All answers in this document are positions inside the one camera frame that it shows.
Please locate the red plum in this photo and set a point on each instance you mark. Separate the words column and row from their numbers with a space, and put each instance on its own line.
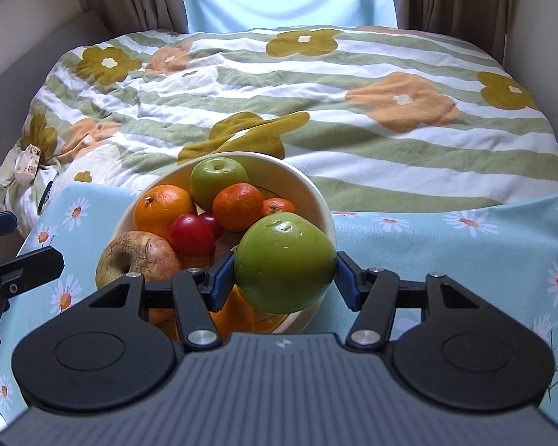
column 211, row 222
column 190, row 236

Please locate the striped floral blanket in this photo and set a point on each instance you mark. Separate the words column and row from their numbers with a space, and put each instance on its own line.
column 353, row 125

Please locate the small black object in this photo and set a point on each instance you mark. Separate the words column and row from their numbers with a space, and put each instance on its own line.
column 46, row 195

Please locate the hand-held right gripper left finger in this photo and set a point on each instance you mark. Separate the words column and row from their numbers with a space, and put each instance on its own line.
column 223, row 279

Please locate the light blue daisy tablecloth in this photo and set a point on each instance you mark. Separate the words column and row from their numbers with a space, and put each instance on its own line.
column 446, row 251

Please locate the green apple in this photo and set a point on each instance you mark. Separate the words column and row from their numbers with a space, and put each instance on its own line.
column 218, row 180
column 283, row 264

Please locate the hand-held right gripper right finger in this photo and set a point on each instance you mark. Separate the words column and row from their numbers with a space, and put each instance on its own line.
column 346, row 284

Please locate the large orange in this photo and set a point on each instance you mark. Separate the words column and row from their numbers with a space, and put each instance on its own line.
column 165, row 206

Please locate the small white patterned object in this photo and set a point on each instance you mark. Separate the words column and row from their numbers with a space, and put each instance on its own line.
column 29, row 163

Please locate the small tangerine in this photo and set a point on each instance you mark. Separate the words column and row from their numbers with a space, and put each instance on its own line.
column 279, row 206

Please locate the oval cream dish bear print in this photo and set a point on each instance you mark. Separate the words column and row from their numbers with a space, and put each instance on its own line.
column 302, row 186

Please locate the medium tangerine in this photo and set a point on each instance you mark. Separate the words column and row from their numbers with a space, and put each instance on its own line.
column 237, row 206

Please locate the large yellow-red apple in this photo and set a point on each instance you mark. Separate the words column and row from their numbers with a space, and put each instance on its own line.
column 135, row 253

